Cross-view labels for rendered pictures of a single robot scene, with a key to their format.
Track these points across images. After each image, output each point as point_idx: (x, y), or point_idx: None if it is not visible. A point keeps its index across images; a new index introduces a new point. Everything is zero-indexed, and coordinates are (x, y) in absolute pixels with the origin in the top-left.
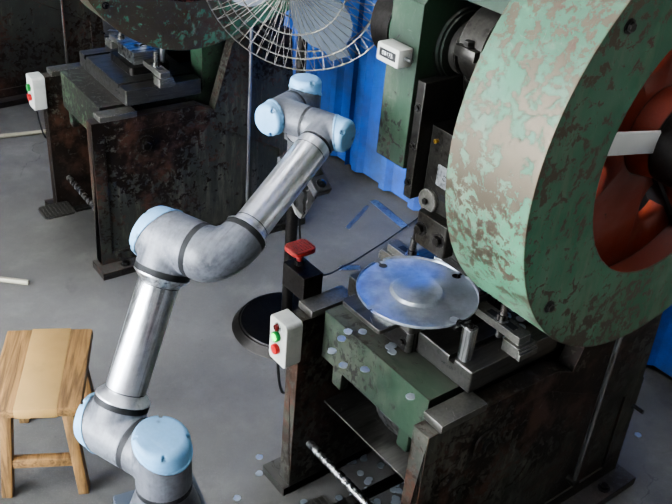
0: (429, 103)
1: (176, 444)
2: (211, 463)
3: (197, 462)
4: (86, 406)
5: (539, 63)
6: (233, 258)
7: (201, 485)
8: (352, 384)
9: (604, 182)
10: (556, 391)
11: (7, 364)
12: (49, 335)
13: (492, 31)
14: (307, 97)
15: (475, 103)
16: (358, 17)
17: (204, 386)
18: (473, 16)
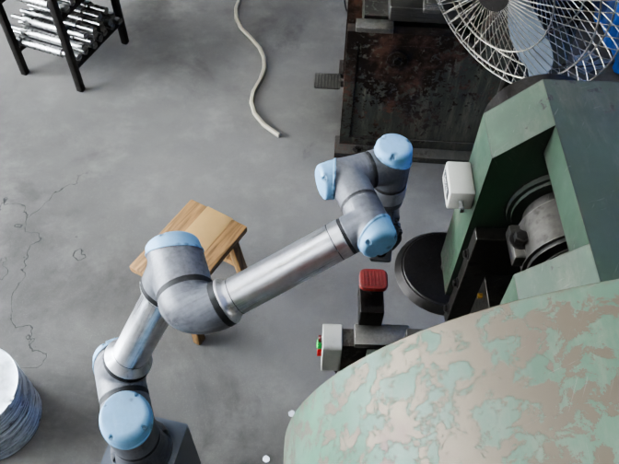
0: (481, 257)
1: (127, 430)
2: (295, 371)
3: (286, 364)
4: (103, 349)
5: None
6: (192, 327)
7: (274, 386)
8: None
9: None
10: None
11: (169, 231)
12: (214, 218)
13: (334, 375)
14: (383, 168)
15: (293, 437)
16: (559, 55)
17: (339, 296)
18: (547, 203)
